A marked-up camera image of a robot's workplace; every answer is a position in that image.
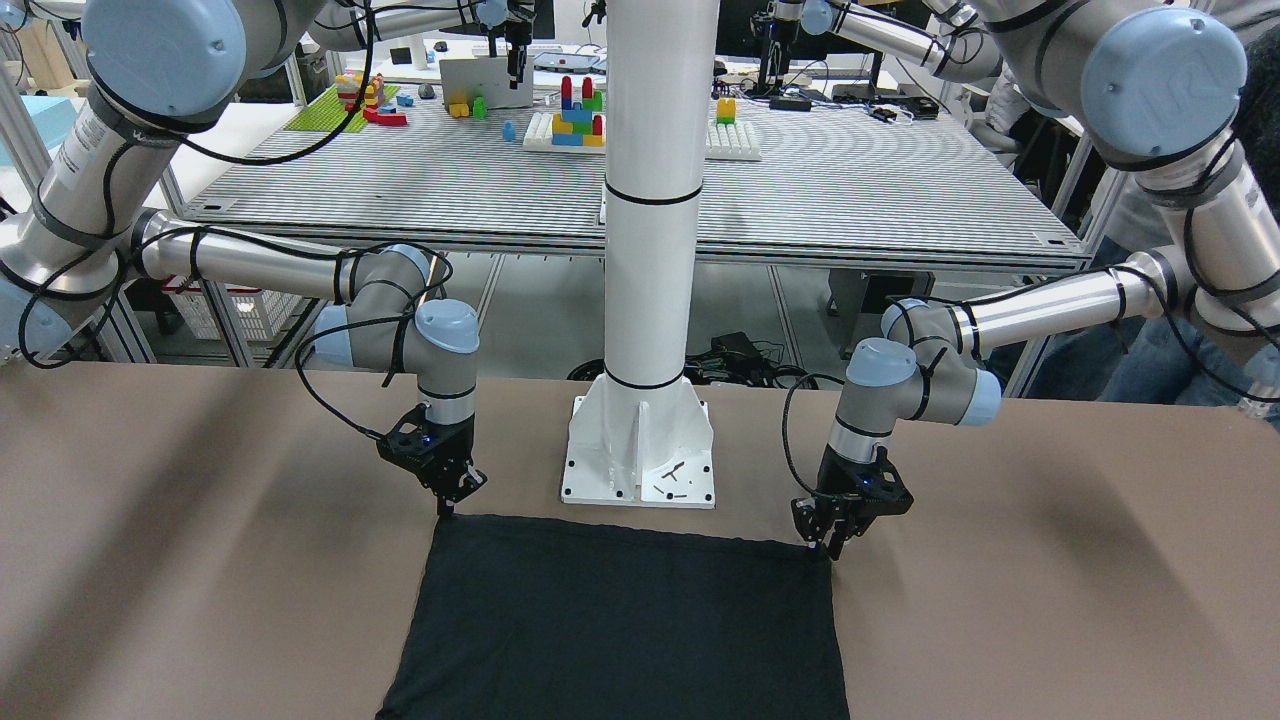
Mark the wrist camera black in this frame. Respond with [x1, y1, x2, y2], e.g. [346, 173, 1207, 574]
[375, 404, 439, 477]
[790, 450, 915, 530]

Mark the yellow lego block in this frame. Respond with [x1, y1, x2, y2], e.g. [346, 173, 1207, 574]
[716, 96, 737, 126]

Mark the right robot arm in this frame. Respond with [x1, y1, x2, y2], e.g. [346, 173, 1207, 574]
[3, 1, 486, 514]

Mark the white lego baseplate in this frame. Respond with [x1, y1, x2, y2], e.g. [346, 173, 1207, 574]
[705, 120, 763, 161]

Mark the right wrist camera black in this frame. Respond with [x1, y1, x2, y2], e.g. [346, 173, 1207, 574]
[375, 404, 439, 477]

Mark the colourful lego block stack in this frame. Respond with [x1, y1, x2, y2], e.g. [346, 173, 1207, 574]
[550, 76, 607, 151]

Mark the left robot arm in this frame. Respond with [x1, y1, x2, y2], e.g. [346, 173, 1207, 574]
[791, 1, 1277, 560]

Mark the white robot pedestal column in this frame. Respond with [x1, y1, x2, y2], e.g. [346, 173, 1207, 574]
[559, 1, 719, 509]

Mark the green lego baseplate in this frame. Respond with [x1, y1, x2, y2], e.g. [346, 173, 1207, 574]
[283, 81, 410, 133]

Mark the standing person in grey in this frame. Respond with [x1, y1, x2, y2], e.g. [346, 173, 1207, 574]
[1029, 1, 1279, 407]

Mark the striped workbench table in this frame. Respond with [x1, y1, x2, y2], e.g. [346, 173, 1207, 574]
[186, 100, 1089, 277]

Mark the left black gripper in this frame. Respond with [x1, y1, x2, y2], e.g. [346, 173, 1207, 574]
[806, 446, 897, 561]

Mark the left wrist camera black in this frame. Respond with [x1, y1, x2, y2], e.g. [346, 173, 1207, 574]
[790, 450, 915, 530]

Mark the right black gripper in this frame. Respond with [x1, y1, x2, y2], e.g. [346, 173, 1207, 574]
[419, 418, 488, 519]

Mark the black printed t-shirt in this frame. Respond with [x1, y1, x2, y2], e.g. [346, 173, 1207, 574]
[378, 515, 850, 719]

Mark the white plastic crate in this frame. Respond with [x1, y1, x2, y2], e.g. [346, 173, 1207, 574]
[163, 275, 311, 345]

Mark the grey control box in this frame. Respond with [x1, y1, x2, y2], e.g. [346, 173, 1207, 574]
[828, 268, 913, 360]

